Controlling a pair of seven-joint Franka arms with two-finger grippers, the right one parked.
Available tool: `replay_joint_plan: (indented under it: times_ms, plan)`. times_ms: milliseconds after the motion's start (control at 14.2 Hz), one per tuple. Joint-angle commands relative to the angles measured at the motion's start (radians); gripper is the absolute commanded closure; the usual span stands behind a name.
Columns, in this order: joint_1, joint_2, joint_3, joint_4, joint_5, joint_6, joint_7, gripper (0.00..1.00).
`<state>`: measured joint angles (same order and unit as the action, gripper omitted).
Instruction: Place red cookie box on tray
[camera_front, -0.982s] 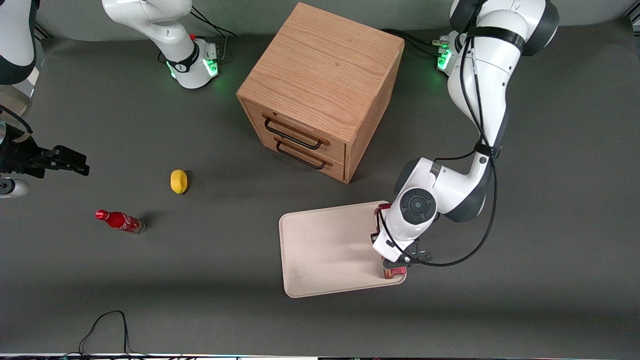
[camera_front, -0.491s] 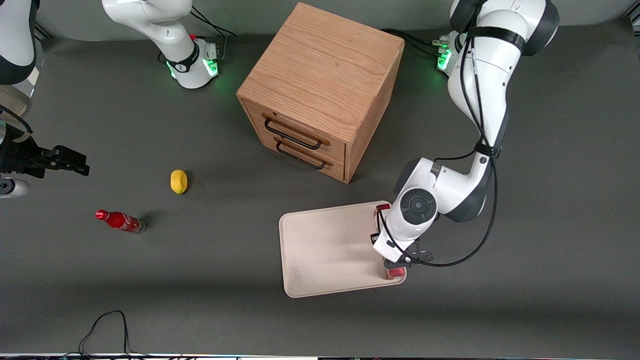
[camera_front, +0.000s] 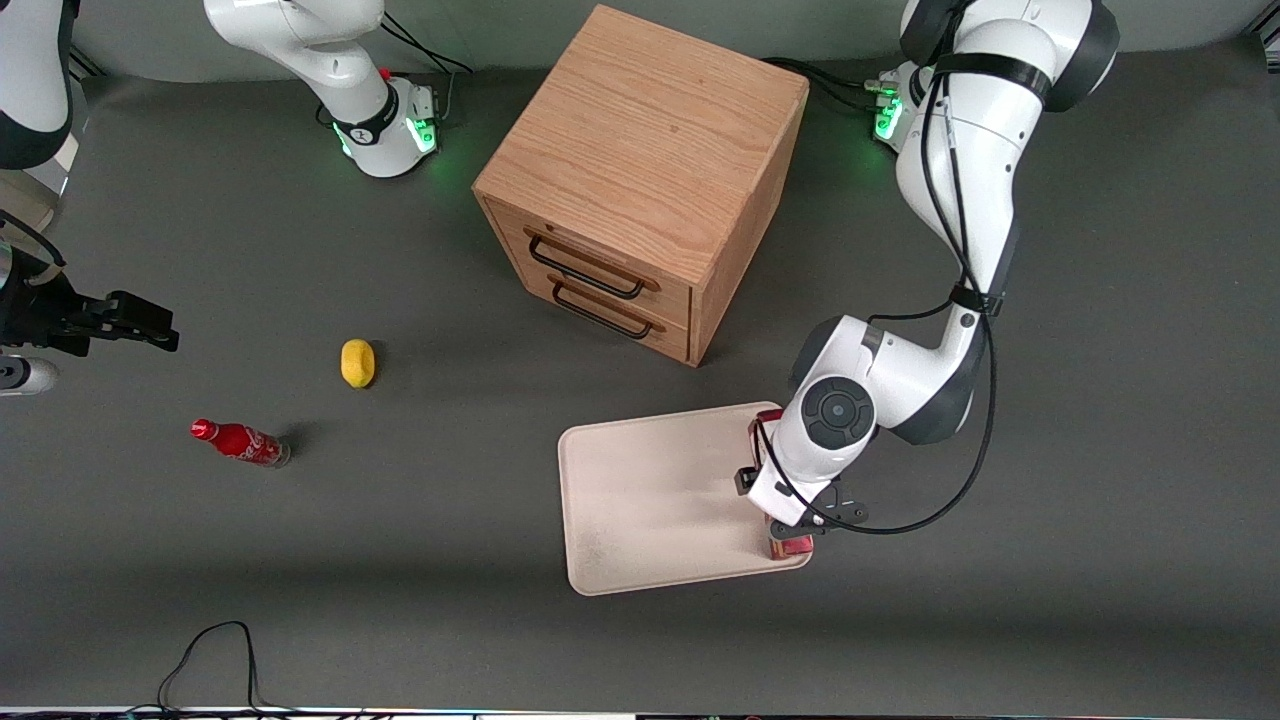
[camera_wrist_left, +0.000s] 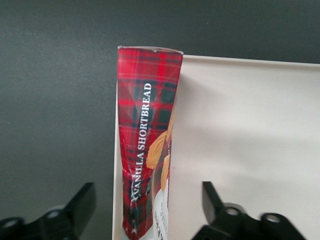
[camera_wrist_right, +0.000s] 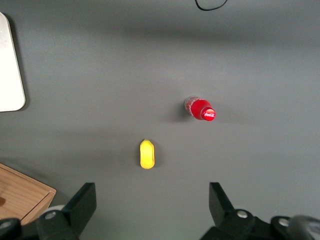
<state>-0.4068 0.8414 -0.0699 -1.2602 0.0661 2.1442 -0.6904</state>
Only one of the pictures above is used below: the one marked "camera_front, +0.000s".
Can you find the black arm base cables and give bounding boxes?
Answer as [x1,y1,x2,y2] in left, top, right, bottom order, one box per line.
[378,10,473,126]
[764,56,893,113]

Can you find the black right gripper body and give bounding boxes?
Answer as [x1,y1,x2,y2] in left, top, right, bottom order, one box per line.
[0,268,97,358]

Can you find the red cookie box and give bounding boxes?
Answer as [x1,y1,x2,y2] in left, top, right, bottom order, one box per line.
[747,407,817,561]

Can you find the red cola bottle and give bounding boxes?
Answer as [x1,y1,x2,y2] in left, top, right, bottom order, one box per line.
[190,418,292,469]

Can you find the black looped cable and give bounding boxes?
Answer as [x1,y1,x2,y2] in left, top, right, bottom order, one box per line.
[155,620,269,717]

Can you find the yellow lemon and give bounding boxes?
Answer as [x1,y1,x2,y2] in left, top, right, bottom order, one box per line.
[340,338,377,389]

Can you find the black left arm base cables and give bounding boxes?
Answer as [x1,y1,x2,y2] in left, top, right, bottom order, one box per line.
[764,56,893,113]

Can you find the wooden two-drawer cabinet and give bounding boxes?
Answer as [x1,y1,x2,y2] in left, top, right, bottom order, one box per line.
[472,4,811,368]

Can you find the black left arm hose cable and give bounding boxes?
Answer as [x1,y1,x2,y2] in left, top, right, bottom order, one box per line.
[755,50,1003,537]

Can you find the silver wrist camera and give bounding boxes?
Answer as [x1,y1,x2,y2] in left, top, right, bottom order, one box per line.
[0,357,60,397]

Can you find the black metal drawer handle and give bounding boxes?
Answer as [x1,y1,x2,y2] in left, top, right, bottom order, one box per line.
[526,231,647,301]
[550,279,657,341]

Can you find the black right arm base cables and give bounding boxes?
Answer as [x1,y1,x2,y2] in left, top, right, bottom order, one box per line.
[378,10,473,126]

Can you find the white rectangular tray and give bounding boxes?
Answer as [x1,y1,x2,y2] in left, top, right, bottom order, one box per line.
[557,401,814,597]

